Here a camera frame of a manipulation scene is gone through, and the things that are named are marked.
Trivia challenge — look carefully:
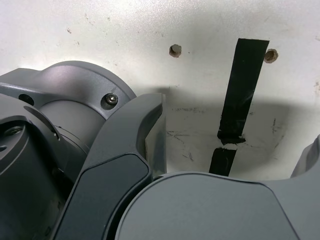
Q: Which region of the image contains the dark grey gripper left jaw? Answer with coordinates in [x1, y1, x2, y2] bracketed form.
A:
[53, 92, 168, 240]

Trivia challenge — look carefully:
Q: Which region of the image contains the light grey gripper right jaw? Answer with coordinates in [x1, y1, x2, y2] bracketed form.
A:
[116, 134, 320, 240]

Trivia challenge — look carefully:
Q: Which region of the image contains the black tape strip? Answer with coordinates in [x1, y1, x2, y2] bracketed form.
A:
[208, 37, 271, 177]

